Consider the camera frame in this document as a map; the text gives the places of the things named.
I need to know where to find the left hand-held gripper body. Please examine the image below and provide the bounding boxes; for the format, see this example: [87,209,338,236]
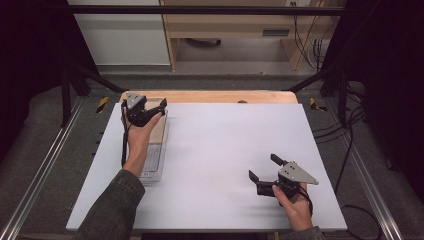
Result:
[123,92,161,128]

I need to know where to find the person's right hand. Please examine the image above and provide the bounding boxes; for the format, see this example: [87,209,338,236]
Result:
[271,183,314,232]

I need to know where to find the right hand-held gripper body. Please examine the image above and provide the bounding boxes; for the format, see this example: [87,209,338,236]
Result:
[256,161,320,201]

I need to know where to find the white cabinet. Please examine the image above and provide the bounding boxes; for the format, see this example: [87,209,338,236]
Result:
[67,0,171,66]

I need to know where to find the wooden board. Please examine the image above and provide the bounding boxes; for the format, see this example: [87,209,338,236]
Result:
[119,90,299,105]

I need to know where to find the clear plastic tray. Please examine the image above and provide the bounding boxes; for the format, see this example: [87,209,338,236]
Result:
[137,96,171,183]

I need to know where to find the person's left hand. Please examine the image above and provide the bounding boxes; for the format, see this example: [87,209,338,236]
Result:
[123,110,164,158]

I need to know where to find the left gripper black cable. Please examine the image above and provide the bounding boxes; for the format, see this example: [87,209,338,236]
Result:
[120,99,131,169]

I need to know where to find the yellow black tape strip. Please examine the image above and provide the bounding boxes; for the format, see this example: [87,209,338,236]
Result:
[95,96,110,114]
[309,97,328,112]

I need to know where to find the long black floor cable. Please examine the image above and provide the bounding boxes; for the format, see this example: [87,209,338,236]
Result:
[333,106,366,196]

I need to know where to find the black metal stand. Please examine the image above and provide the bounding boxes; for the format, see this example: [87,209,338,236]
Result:
[285,63,352,125]
[59,59,128,128]

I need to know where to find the black curtain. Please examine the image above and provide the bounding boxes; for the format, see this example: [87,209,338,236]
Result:
[321,0,424,203]
[0,0,99,163]

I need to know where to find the light wooden desk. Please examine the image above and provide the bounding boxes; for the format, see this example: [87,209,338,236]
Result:
[159,0,348,73]

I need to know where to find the black cables beside table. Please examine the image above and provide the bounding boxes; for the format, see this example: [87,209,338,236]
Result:
[312,112,366,145]

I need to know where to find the black horizontal frame bar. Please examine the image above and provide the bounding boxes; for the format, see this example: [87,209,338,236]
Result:
[66,4,348,16]

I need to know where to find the looped black floor cable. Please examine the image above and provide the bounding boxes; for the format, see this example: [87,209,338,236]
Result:
[337,203,384,240]

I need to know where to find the bundle of hanging cables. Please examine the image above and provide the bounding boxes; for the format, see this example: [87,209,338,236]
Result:
[291,1,338,72]

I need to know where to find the aluminium rail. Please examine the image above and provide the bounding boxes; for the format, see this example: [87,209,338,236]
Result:
[324,97,405,240]
[0,95,86,240]

